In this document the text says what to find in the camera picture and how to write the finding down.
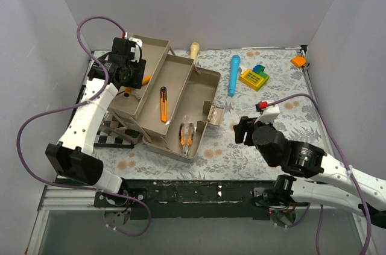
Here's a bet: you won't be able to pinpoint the orange utility knife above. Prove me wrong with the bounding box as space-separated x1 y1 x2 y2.
160 86 168 122

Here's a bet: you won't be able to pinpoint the orange handled pliers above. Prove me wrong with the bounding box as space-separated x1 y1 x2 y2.
179 123 195 156

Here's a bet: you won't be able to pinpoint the taupe plastic tool box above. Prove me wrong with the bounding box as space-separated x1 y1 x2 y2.
100 35 224 163

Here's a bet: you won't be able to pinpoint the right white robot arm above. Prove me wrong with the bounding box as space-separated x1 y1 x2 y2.
233 116 385 228

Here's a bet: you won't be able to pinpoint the yellow green toy block house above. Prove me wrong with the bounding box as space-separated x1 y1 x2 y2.
239 65 270 91

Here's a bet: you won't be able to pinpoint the floral table mat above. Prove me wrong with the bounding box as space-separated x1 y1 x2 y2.
93 49 324 180

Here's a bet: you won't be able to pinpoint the black white checkerboard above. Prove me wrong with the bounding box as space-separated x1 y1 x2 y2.
77 86 136 150

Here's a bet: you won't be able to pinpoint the blue toy microphone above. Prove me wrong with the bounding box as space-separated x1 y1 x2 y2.
228 55 241 97

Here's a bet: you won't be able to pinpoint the orange tape measure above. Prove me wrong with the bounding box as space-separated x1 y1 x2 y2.
291 56 306 68

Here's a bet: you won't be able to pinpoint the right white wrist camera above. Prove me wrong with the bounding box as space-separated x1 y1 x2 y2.
255 100 280 124

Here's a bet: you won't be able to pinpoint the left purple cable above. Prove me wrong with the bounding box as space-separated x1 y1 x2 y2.
16 16 152 237

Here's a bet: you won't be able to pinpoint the purple cable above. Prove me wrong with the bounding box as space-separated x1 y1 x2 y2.
255 93 372 255
16 16 152 237

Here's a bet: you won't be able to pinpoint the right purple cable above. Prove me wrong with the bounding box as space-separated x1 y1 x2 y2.
255 93 372 255

